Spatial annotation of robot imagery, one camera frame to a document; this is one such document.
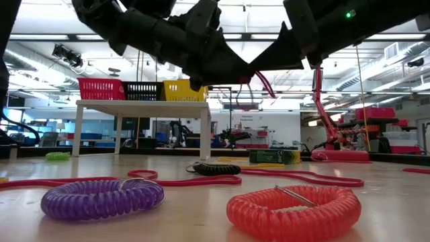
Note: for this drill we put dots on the purple coil wristband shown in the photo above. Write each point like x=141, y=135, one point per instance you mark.
x=100, y=201

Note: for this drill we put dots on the red rubber band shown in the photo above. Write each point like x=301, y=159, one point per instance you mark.
x=33, y=183
x=265, y=84
x=416, y=170
x=201, y=181

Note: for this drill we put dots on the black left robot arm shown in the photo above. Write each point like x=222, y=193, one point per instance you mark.
x=134, y=27

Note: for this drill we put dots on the red storage crate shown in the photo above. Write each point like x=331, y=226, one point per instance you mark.
x=374, y=113

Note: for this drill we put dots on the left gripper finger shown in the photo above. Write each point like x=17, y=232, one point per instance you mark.
x=231, y=70

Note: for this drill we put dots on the yellow plastic basket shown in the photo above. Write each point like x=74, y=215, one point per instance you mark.
x=181, y=92

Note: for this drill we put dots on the yellow green crayon box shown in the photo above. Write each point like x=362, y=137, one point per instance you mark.
x=273, y=156

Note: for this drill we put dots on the black ceiling spotlight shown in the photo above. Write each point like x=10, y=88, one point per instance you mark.
x=67, y=55

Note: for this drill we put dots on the orange coil wristband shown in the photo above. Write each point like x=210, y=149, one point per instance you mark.
x=268, y=218

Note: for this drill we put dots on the black background robot arm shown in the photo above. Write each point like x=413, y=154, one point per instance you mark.
x=235, y=136

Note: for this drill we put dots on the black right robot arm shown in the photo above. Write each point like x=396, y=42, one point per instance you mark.
x=376, y=23

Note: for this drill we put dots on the red plastic basket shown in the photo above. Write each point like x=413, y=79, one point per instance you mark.
x=100, y=89

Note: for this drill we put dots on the black coil wristband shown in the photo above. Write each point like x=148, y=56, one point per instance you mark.
x=218, y=169

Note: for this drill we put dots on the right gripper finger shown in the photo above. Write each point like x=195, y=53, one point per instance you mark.
x=285, y=57

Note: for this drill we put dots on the small white table lamp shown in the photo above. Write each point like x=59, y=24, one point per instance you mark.
x=60, y=126

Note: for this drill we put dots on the black plastic basket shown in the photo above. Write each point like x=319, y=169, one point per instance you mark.
x=142, y=91

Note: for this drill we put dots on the white perforated metal shelf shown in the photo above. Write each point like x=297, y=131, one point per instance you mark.
x=141, y=108

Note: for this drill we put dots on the green coil wristband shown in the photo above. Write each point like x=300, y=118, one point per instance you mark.
x=57, y=156

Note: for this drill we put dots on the yellow rubber band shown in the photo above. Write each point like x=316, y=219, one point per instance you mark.
x=262, y=165
x=231, y=158
x=3, y=179

